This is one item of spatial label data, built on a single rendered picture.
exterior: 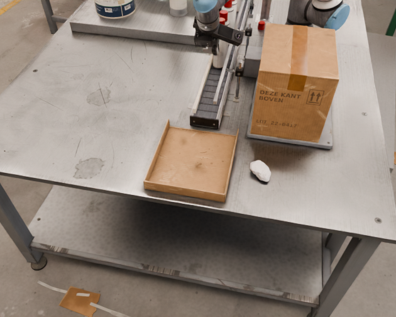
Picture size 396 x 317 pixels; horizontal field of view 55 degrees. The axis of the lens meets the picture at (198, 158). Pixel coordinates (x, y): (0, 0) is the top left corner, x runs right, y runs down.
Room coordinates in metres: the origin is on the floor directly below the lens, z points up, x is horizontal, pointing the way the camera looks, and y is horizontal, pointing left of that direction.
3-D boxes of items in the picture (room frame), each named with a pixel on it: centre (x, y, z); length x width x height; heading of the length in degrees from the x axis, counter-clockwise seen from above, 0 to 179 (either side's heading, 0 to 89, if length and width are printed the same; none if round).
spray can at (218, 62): (1.37, -0.09, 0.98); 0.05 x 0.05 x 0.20
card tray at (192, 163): (0.87, 0.01, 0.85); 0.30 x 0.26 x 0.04; 168
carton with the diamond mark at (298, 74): (1.11, -0.33, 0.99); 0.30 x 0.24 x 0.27; 169
